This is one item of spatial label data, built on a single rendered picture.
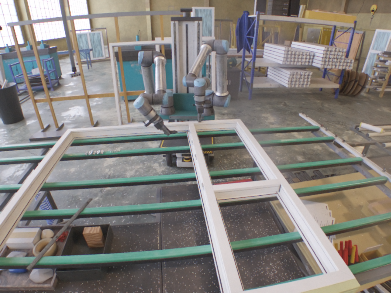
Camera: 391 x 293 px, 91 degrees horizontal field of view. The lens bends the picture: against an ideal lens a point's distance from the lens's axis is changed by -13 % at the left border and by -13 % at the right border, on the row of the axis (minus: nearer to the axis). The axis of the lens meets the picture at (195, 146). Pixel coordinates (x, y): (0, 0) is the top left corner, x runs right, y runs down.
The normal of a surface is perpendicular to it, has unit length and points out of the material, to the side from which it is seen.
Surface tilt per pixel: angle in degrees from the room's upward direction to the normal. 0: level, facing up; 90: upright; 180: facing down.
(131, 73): 90
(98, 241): 90
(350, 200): 0
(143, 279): 0
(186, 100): 90
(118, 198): 0
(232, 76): 90
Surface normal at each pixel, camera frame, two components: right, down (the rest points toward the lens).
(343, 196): 0.00, -0.87
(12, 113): 0.75, 0.39
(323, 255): -0.99, 0.07
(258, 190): 0.13, 0.50
